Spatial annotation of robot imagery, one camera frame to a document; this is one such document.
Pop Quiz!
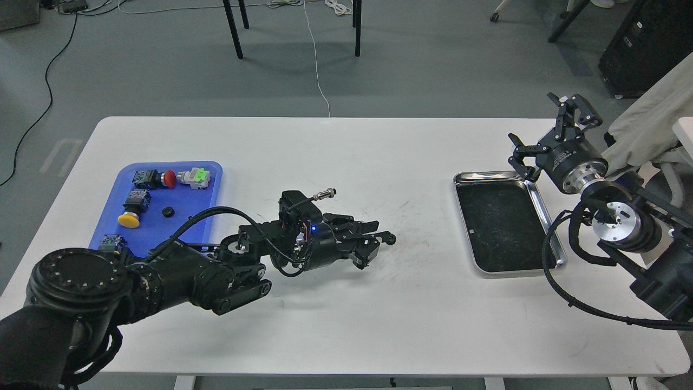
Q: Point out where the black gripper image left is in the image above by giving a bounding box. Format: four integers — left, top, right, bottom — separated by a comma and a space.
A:
271, 188, 394, 274

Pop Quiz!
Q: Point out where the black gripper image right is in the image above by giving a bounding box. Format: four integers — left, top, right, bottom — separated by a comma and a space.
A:
508, 92, 608, 194

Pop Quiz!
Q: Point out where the silver metal tray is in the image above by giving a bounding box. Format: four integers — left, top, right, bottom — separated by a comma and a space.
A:
453, 171, 552, 278

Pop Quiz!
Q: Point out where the blue plastic tray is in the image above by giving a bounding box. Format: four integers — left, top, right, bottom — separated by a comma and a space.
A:
88, 161, 223, 257

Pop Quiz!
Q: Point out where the beige cloth cover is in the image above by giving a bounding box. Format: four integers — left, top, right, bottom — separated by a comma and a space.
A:
603, 54, 692, 175

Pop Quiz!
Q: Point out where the black equipment case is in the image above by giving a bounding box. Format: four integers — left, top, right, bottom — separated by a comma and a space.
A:
598, 1, 692, 99

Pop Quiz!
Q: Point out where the black chair leg right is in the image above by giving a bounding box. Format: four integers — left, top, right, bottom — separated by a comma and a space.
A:
352, 0, 362, 57

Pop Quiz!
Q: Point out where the black chair leg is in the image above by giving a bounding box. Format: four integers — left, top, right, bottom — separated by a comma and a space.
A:
352, 0, 362, 57
222, 0, 250, 60

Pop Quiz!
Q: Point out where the black chair leg left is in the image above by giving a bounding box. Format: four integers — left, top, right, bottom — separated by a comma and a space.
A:
222, 0, 250, 60

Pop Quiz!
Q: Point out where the white floor cable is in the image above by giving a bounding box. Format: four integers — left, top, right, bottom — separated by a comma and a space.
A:
268, 0, 352, 118

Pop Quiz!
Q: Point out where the green white switch module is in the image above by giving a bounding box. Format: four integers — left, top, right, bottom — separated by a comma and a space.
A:
176, 167, 211, 190

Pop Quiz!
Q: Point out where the red push button switch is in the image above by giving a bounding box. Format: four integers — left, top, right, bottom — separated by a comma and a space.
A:
132, 170, 176, 190

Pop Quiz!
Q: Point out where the yellow push button switch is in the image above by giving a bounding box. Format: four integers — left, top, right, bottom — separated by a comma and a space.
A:
117, 188, 151, 228

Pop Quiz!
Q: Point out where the green push button switch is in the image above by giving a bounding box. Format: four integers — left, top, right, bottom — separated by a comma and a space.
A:
97, 234, 128, 255

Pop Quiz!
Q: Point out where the black floor cable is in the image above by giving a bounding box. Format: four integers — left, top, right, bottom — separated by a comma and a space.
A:
0, 0, 125, 187

